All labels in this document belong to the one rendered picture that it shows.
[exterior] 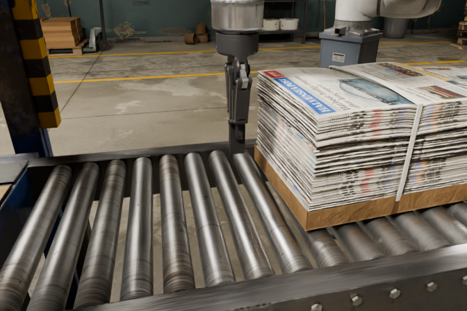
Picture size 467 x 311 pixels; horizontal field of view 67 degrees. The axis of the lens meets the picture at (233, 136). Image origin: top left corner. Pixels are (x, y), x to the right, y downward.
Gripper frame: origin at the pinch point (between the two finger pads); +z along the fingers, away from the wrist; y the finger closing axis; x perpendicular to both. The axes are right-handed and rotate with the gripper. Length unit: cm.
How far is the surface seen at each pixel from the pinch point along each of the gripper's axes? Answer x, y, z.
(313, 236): -10.7, -15.6, 13.9
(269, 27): -208, 641, 61
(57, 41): 181, 598, 69
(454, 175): -40.7, -12.8, 6.5
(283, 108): -8.5, -2.2, -6.0
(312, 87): -14.0, -2.4, -9.8
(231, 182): 0.3, 4.4, 13.4
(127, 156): 23.9, 22.5, 13.4
